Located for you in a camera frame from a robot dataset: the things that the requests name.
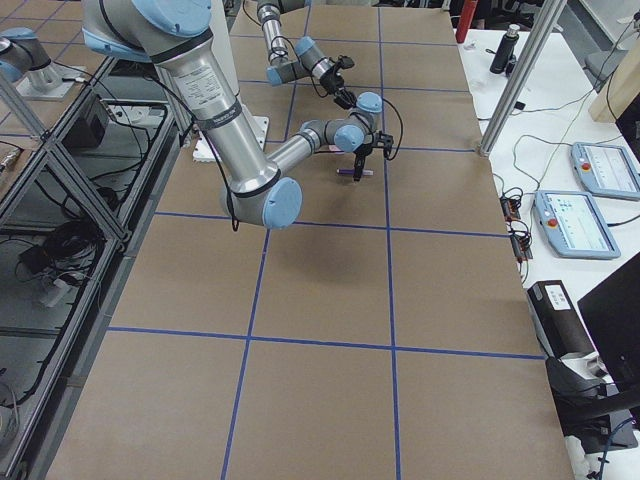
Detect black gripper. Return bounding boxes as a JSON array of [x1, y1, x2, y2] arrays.
[[352, 142, 374, 181], [319, 70, 357, 110]]

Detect purple marker pen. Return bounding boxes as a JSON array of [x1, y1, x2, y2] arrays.
[[336, 168, 374, 177]]

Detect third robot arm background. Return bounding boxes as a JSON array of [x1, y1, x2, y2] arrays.
[[1, 27, 86, 101]]

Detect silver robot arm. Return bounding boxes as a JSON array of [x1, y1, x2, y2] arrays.
[[82, 1, 393, 229], [256, 0, 356, 109]]

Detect red cylinder bottle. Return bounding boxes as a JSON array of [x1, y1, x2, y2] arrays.
[[455, 0, 477, 44]]

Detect black water bottle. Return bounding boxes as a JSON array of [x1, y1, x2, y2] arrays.
[[489, 24, 520, 74]]

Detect small electronics board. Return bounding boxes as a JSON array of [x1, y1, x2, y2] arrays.
[[499, 187, 533, 263]]

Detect near teach pendant tablet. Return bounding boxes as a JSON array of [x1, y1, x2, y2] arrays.
[[534, 190, 621, 260]]

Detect teach pendant tablet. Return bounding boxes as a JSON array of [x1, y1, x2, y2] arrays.
[[534, 190, 621, 260], [571, 142, 639, 201]]

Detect far teach pendant tablet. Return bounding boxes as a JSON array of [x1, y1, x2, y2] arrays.
[[571, 142, 639, 201]]

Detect black box with label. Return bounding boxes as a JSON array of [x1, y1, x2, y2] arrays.
[[527, 280, 595, 359]]

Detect black monitor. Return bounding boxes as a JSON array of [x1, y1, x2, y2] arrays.
[[578, 254, 639, 389]]

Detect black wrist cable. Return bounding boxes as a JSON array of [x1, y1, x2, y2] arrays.
[[374, 97, 405, 162]]

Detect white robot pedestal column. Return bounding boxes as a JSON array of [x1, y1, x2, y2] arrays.
[[209, 0, 269, 148]]

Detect aluminium frame post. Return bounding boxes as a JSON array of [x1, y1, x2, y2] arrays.
[[478, 0, 567, 157]]

